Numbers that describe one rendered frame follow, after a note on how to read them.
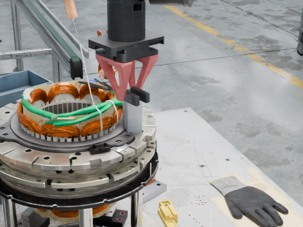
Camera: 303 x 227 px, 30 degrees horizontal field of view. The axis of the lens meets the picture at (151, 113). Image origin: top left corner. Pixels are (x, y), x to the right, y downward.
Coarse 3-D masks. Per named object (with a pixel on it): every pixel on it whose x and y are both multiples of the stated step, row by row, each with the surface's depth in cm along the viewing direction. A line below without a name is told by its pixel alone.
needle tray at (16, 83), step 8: (24, 72) 139; (32, 72) 138; (0, 80) 136; (8, 80) 137; (16, 80) 138; (24, 80) 140; (32, 80) 139; (40, 80) 136; (48, 80) 134; (0, 88) 136; (8, 88) 138; (16, 88) 139; (24, 88) 139; (0, 96) 125; (8, 96) 126; (16, 96) 128; (0, 104) 126; (0, 200) 136
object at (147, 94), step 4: (132, 88) 89; (136, 88) 89; (132, 92) 89; (136, 92) 88; (140, 92) 87; (144, 92) 87; (140, 96) 88; (144, 96) 87; (148, 96) 87; (144, 100) 87; (148, 100) 87
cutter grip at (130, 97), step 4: (128, 92) 87; (128, 96) 87; (132, 96) 86; (136, 96) 86; (124, 100) 88; (128, 100) 87; (132, 100) 86; (136, 100) 86; (132, 104) 87; (136, 104) 86
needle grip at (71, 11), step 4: (64, 0) 97; (68, 0) 96; (72, 0) 97; (64, 4) 97; (68, 4) 97; (72, 4) 97; (68, 8) 97; (72, 8) 97; (68, 12) 97; (72, 12) 97; (76, 12) 97; (68, 16) 97; (72, 16) 97; (76, 16) 97
